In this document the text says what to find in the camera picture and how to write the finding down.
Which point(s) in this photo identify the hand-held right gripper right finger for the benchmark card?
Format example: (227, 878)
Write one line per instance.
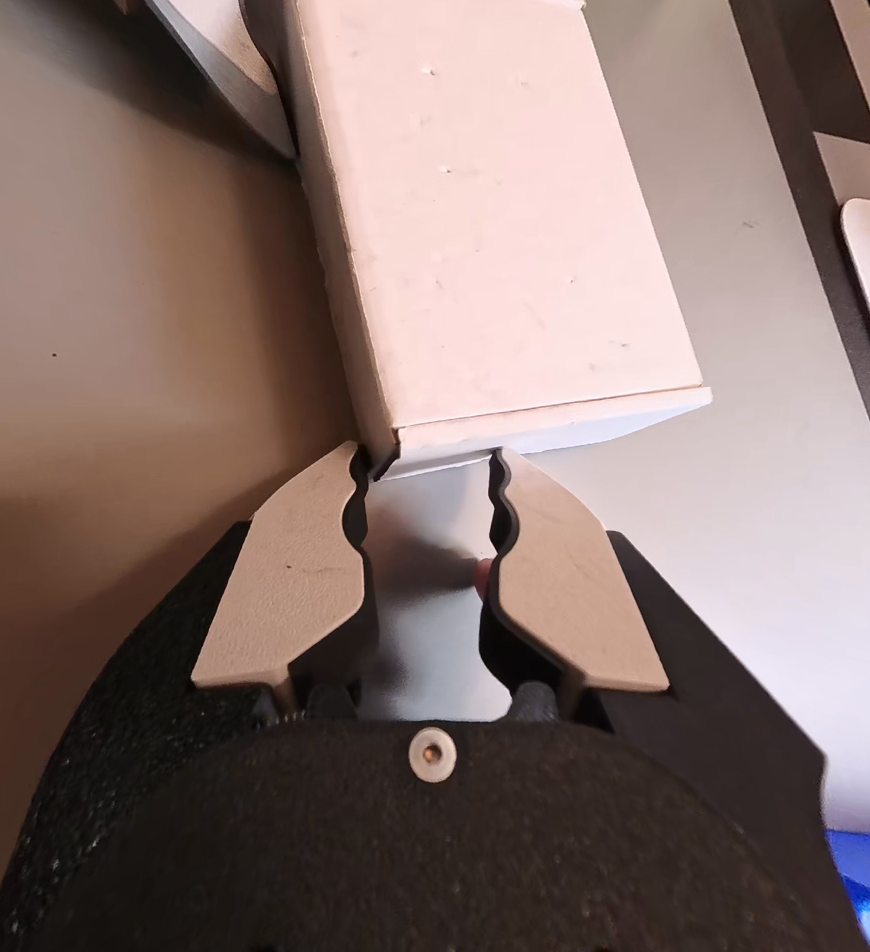
(576, 595)

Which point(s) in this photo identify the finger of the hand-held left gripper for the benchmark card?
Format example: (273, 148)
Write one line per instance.
(219, 52)

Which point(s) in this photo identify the white cardboard mailer box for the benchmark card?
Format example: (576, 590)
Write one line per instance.
(479, 223)

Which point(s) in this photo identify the grey desk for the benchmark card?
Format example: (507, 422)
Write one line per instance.
(107, 297)

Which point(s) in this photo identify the person's right hand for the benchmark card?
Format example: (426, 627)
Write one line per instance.
(483, 578)

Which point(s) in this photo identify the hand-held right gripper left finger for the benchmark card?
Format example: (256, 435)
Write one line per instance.
(286, 587)

